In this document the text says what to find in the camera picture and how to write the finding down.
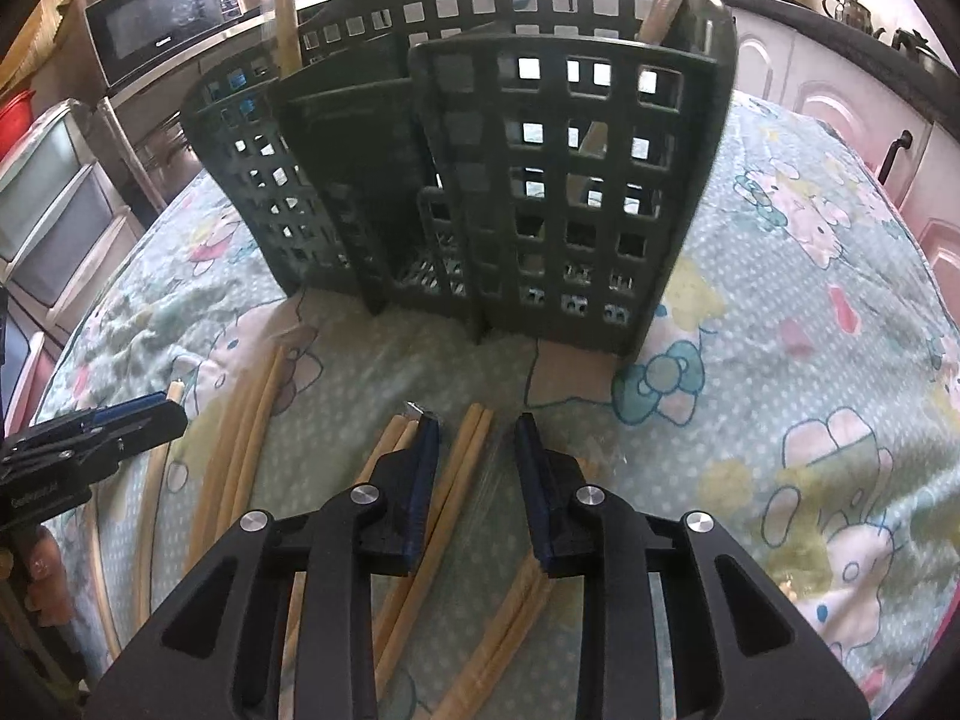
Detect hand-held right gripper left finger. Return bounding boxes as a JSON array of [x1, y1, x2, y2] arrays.
[[90, 416, 443, 720]]

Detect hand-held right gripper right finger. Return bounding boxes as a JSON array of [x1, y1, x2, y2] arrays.
[[514, 412, 871, 720]]

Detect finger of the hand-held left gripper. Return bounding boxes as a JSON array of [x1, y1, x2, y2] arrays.
[[73, 400, 190, 467], [0, 392, 170, 458]]

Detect green plastic utensil basket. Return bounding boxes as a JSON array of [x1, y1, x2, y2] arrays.
[[184, 0, 740, 361]]

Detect person's left hand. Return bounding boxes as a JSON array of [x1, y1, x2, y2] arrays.
[[15, 525, 74, 620]]

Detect plastic drawer unit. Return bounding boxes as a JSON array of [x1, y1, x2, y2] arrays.
[[0, 101, 140, 308]]

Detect metal shelf rack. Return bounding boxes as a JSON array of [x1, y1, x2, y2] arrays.
[[97, 11, 286, 203]]

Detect red plastic basin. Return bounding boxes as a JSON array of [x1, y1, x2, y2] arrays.
[[0, 86, 38, 162]]

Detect black microwave oven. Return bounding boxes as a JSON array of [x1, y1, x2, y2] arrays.
[[82, 0, 245, 87]]

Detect white kitchen cabinets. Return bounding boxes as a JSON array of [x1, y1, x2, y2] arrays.
[[720, 4, 960, 301]]

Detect black kitchen countertop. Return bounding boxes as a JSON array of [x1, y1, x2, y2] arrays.
[[712, 0, 960, 121]]

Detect dark lidded steel kettle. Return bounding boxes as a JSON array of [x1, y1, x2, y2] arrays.
[[889, 28, 942, 65]]

